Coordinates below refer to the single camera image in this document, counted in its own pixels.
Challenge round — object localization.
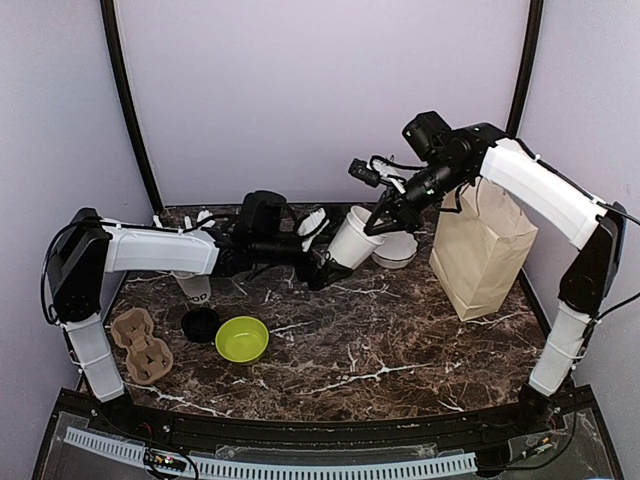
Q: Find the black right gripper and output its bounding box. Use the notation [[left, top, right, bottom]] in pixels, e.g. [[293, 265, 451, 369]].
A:
[[363, 157, 469, 234]]

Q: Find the white paper coffee cup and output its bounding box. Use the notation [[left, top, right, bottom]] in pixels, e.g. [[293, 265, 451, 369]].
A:
[[327, 206, 385, 270]]

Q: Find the black plastic cup lid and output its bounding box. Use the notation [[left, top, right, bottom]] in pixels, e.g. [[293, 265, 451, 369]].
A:
[[181, 308, 221, 344]]

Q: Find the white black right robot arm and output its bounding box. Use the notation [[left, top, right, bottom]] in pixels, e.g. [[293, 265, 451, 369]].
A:
[[364, 112, 628, 434]]

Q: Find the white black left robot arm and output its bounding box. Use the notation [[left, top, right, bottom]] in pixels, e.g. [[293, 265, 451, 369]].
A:
[[39, 208, 353, 436]]

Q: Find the brown paper takeout bag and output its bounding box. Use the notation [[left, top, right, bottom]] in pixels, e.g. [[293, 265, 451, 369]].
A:
[[429, 179, 538, 322]]

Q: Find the white scalloped ceramic bowl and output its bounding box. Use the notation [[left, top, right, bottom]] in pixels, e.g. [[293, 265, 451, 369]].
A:
[[371, 232, 418, 269]]

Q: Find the lime green bowl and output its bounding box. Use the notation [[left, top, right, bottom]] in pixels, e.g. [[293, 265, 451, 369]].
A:
[[214, 316, 270, 364]]

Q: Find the white cup holding straws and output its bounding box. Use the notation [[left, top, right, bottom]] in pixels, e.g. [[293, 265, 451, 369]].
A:
[[172, 271, 211, 304]]

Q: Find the bundle of white wrapped straws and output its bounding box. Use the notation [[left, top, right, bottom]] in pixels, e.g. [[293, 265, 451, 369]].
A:
[[151, 210, 224, 234]]

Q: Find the brown cardboard cup carrier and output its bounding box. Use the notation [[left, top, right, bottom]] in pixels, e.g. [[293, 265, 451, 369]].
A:
[[111, 308, 174, 385]]

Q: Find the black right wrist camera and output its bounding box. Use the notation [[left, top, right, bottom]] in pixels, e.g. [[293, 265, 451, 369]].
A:
[[348, 158, 383, 188]]

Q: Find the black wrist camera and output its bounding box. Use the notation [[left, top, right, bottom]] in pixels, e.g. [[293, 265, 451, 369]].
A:
[[348, 158, 383, 188], [234, 190, 286, 238]]

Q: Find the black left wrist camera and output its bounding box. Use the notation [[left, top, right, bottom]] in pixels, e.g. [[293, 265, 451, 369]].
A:
[[234, 190, 286, 238]]

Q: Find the black front table rail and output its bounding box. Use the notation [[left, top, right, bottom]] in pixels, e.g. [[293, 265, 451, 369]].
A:
[[46, 387, 602, 459]]

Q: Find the black corner frame post right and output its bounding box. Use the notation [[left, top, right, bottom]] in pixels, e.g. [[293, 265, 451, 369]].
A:
[[506, 0, 544, 136]]

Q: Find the black corner frame post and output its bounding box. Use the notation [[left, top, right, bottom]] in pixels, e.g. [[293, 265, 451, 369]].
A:
[[506, 0, 544, 136], [99, 0, 164, 214]]

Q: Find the white slotted cable duct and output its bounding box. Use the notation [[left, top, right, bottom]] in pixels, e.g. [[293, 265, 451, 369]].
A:
[[63, 427, 477, 479]]

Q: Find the black corner frame post left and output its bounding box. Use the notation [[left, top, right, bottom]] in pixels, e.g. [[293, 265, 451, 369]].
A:
[[99, 0, 164, 214]]

